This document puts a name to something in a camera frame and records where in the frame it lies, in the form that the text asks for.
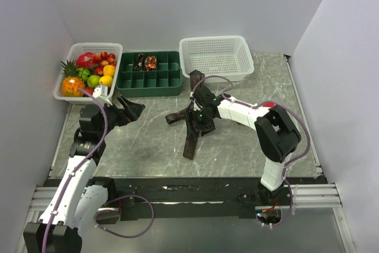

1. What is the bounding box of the orange fruit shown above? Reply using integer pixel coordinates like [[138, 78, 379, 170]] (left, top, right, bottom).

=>
[[102, 65, 115, 78]]

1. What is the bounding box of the white perforated empty basket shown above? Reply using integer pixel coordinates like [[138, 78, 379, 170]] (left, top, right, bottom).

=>
[[179, 36, 255, 82]]

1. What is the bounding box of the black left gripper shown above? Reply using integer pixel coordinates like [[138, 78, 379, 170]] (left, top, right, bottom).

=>
[[97, 94, 144, 137]]

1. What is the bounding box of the yellow lemon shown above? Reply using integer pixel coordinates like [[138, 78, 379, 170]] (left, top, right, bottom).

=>
[[99, 75, 114, 88]]

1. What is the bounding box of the pink dragon fruit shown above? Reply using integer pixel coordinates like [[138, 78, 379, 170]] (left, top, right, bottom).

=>
[[76, 52, 95, 68]]

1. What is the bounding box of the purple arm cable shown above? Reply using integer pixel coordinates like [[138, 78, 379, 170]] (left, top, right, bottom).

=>
[[41, 87, 155, 253], [191, 75, 311, 230]]

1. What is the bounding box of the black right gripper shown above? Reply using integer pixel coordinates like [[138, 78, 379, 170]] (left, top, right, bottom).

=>
[[184, 107, 216, 138]]

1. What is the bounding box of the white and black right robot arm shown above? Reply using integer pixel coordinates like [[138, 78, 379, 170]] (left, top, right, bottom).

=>
[[183, 85, 301, 205]]

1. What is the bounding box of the dark rolled tie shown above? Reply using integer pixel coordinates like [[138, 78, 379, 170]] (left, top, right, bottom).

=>
[[133, 53, 146, 71]]

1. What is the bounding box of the brown floral necktie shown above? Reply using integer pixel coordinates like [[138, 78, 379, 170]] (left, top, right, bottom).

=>
[[165, 70, 208, 159]]

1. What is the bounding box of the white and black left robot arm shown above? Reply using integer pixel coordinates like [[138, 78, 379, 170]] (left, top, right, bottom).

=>
[[23, 96, 145, 252]]

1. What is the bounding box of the green compartment organizer tray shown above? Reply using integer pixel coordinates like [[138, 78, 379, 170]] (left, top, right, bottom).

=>
[[116, 51, 182, 98]]

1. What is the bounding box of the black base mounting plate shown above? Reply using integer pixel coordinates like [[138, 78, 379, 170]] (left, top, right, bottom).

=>
[[81, 177, 297, 222]]

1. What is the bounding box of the dark green fruit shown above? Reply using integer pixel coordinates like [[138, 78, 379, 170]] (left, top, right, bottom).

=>
[[77, 68, 91, 83]]

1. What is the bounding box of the green apple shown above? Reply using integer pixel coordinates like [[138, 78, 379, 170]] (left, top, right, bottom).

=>
[[86, 75, 101, 89]]

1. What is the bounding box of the red patterned rolled tie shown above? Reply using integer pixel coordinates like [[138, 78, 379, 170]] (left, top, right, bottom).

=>
[[144, 56, 158, 71]]

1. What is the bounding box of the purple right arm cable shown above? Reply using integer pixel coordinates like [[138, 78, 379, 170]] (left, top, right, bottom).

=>
[[191, 75, 311, 230]]

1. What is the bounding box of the red rectangular box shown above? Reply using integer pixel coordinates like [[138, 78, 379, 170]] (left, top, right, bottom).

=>
[[235, 101, 276, 126]]

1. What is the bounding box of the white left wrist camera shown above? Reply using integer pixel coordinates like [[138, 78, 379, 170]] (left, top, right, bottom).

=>
[[92, 84, 112, 106]]

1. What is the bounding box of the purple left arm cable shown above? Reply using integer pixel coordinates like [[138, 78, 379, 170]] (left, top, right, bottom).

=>
[[41, 87, 155, 253]]

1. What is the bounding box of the orange pineapple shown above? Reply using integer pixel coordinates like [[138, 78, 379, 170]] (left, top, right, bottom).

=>
[[60, 60, 85, 97]]

